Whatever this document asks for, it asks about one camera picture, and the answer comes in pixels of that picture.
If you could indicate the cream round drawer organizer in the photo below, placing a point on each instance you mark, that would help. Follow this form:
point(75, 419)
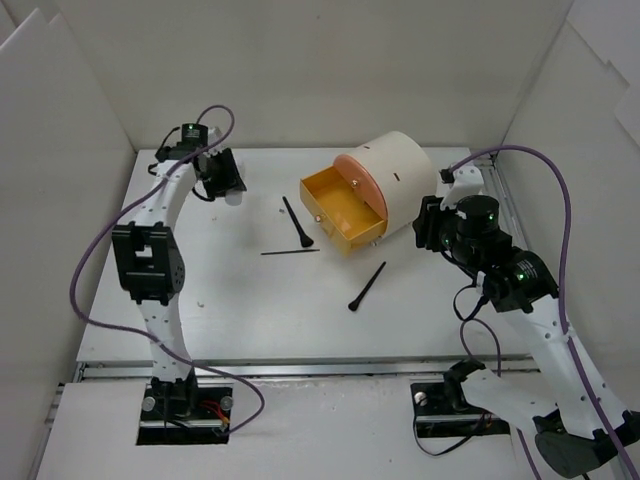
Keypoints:
point(404, 173)

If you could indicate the aluminium rail frame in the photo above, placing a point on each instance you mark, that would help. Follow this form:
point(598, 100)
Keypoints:
point(350, 370)

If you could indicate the yellow drawer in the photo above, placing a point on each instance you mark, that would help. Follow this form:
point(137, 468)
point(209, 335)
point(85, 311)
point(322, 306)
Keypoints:
point(347, 220)

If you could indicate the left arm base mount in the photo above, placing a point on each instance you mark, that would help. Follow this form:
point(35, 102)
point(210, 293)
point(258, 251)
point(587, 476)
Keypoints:
point(165, 419)

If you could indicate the orange drawer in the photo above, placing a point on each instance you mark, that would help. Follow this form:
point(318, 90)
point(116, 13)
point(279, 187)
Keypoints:
point(365, 186)

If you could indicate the thin black eyeliner pencil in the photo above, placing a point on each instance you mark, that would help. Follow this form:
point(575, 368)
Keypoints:
point(290, 252)

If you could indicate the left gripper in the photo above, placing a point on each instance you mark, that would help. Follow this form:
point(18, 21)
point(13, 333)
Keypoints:
point(225, 173)

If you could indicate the black brush front centre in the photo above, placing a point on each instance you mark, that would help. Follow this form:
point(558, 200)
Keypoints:
point(353, 306)

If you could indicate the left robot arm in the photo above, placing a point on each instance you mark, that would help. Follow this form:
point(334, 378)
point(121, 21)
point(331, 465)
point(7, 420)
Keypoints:
point(149, 263)

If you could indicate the small white lilac tube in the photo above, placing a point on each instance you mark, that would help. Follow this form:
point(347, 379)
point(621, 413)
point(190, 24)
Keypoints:
point(234, 198)

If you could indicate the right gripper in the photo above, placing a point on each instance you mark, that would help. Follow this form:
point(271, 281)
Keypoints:
point(427, 223)

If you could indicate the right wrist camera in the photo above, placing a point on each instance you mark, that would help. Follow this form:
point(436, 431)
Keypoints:
point(463, 182)

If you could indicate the black brush near organizer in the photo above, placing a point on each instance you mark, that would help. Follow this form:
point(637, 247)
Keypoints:
point(305, 240)

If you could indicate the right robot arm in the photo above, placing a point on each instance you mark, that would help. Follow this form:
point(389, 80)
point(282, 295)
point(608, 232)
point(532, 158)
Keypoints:
point(514, 283)

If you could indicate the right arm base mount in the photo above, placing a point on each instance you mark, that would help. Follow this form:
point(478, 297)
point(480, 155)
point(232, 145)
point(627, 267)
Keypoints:
point(441, 411)

